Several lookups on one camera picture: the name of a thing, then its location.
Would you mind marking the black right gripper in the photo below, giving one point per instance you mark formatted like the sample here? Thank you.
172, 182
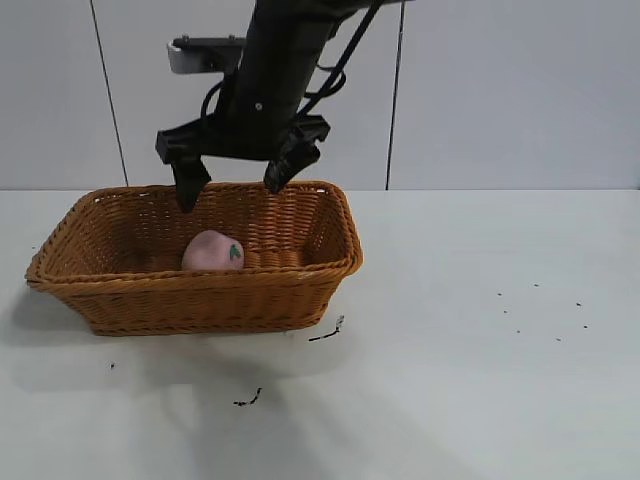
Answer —
260, 110

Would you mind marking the pink toy peach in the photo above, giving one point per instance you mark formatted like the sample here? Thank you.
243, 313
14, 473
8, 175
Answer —
210, 252

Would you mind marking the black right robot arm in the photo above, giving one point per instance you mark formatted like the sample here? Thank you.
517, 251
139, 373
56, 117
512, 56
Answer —
295, 20

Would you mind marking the brown wicker rectangular basket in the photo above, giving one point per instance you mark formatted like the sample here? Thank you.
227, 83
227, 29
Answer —
200, 300

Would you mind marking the white wrist camera on mount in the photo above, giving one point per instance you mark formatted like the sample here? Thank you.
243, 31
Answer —
200, 55

